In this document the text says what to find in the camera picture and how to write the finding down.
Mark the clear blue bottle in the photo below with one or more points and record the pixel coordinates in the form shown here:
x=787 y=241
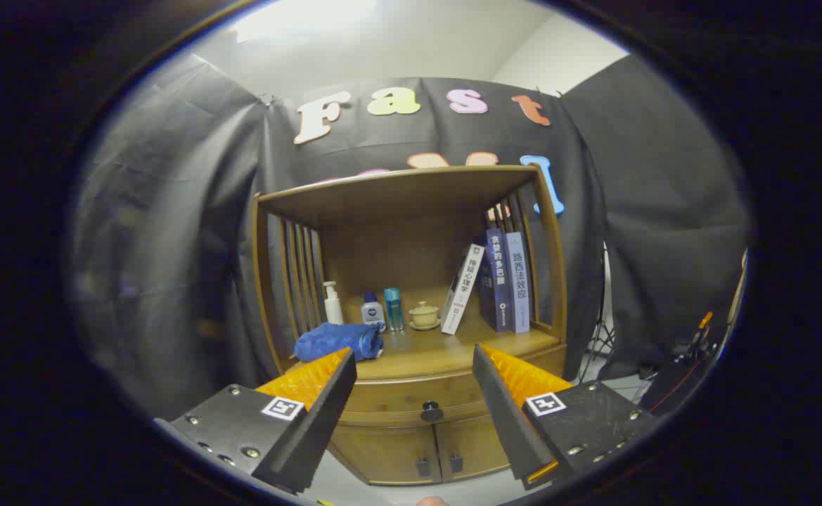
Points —
x=394 y=309

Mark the wooden cabinet door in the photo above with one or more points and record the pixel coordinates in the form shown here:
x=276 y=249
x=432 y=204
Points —
x=474 y=446
x=389 y=453

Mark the white pump bottle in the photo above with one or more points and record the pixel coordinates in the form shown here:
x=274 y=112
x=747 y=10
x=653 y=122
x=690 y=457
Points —
x=332 y=309

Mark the white bottle with blue cap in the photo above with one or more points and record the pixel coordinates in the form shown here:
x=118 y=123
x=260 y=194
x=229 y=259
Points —
x=373 y=312

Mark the black drawer knob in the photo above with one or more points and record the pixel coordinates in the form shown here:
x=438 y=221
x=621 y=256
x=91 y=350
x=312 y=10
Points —
x=431 y=412

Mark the black tripod stand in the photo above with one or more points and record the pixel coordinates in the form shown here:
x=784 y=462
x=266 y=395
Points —
x=600 y=330

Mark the wooden cabinet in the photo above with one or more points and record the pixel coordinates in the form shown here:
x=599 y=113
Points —
x=410 y=204

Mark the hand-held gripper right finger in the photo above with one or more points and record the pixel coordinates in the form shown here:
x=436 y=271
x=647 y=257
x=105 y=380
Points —
x=509 y=422

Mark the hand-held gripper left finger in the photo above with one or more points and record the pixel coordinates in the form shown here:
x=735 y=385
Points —
x=319 y=429

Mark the dark blue book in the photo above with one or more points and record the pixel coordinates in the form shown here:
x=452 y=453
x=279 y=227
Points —
x=498 y=281

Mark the blue rolled towel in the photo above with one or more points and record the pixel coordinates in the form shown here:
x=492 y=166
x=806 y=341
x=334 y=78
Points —
x=333 y=341

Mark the wooden countertop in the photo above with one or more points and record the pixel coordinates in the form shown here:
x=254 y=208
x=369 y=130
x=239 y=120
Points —
x=425 y=351

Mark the pale blue book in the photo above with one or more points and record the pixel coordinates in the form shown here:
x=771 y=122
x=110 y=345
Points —
x=518 y=281

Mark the wooden drawer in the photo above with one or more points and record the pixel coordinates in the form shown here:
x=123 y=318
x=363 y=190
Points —
x=410 y=393

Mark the cream lidded teacup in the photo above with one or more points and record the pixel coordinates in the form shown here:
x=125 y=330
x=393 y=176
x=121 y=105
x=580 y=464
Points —
x=424 y=316

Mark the white book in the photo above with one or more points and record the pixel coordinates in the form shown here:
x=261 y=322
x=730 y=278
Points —
x=461 y=292

